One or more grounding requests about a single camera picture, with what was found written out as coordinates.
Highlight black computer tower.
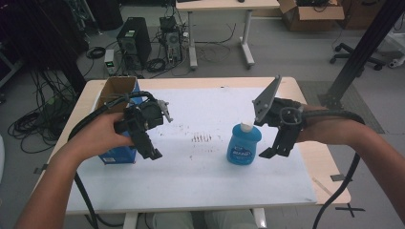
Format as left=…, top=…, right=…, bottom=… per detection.
left=116, top=16, right=153, bottom=72

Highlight black metal stand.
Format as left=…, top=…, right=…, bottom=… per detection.
left=318, top=0, right=405, bottom=110

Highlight small white power supply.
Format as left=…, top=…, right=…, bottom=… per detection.
left=103, top=49, right=117, bottom=76

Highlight open computer case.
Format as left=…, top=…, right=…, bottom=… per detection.
left=159, top=15, right=184, bottom=65

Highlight bundle of black floor cables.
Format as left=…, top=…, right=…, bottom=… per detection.
left=7, top=69, right=79, bottom=155

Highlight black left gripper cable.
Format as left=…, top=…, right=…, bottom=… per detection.
left=67, top=90, right=157, bottom=229

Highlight black office chair base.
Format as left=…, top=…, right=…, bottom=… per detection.
left=329, top=42, right=387, bottom=72

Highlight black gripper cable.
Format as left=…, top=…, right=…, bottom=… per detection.
left=279, top=106, right=366, bottom=229
left=67, top=90, right=157, bottom=229

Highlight white sheet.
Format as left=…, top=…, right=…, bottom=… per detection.
left=66, top=87, right=318, bottom=215

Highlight blue cardboard box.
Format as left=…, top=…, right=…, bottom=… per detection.
left=95, top=75, right=141, bottom=165

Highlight person's left hand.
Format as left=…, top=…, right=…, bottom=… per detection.
left=68, top=112, right=136, bottom=159

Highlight black curtain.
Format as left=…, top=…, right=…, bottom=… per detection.
left=0, top=0, right=89, bottom=94

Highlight blue bottle with white cap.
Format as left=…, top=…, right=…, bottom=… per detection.
left=225, top=121, right=263, bottom=166

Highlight coiled black cable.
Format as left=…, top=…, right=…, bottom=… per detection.
left=144, top=57, right=167, bottom=73
left=85, top=46, right=107, bottom=60

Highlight white desk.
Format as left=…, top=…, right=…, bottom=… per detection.
left=175, top=0, right=281, bottom=71

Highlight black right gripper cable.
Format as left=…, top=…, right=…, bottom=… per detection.
left=279, top=106, right=366, bottom=229

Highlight person's right hand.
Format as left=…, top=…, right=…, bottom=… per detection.
left=295, top=103, right=355, bottom=145

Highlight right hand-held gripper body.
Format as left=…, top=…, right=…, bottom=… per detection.
left=252, top=74, right=307, bottom=135

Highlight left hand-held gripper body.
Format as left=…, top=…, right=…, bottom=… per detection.
left=114, top=91, right=175, bottom=141

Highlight black tape cross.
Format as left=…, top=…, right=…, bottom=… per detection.
left=334, top=202, right=366, bottom=219

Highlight black tape strip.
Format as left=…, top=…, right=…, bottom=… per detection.
left=330, top=173, right=353, bottom=183
left=32, top=163, right=50, bottom=175

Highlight open brown cardboard box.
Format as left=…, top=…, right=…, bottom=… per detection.
left=278, top=0, right=346, bottom=32

